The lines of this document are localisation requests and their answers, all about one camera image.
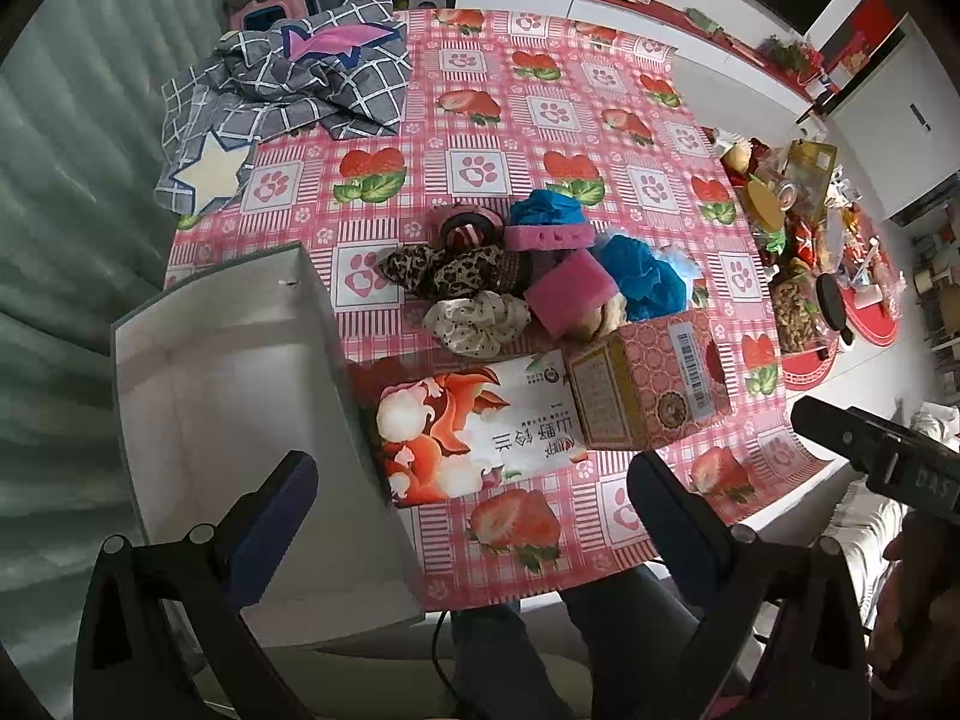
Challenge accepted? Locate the white cabinet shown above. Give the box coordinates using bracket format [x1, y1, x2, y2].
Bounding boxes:
[832, 16, 958, 220]

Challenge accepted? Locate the blue rubber glove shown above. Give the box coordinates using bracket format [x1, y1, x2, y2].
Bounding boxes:
[509, 188, 586, 226]

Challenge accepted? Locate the pink strawberry paw tablecloth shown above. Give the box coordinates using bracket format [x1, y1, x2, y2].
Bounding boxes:
[163, 7, 835, 613]

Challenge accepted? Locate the leopard print scrunchie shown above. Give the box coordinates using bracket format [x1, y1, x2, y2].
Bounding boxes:
[376, 244, 532, 301]

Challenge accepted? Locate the white tv bench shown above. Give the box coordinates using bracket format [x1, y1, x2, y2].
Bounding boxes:
[455, 0, 814, 117]

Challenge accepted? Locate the grey checked star cloth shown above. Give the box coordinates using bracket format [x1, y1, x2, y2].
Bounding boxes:
[155, 0, 412, 216]

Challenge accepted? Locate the pink patterned carton box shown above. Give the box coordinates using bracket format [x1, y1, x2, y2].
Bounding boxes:
[566, 309, 731, 452]

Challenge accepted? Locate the white open storage box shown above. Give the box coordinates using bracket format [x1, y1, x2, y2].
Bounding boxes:
[112, 244, 423, 647]

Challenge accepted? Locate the white dotted scrunchie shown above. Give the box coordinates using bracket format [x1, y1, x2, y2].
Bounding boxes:
[423, 291, 530, 359]

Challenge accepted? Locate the jar with yellow lid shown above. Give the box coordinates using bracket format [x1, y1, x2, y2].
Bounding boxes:
[743, 179, 784, 232]

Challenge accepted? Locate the pink sponge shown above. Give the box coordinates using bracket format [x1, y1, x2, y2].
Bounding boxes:
[524, 249, 619, 338]
[503, 223, 596, 252]

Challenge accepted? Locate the pink black knitted sock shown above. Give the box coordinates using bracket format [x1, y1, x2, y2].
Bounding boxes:
[433, 205, 505, 252]

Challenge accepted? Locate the beige knitted sock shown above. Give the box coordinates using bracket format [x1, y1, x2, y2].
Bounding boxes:
[576, 293, 626, 341]

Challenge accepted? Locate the light blue fluffy cloth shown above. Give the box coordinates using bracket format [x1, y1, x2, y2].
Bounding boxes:
[662, 247, 703, 293]

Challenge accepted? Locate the jar with black lid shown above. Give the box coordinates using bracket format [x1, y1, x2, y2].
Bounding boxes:
[771, 271, 853, 355]

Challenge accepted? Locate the pink plastic stool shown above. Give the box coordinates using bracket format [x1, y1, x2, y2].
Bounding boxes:
[229, 0, 320, 31]

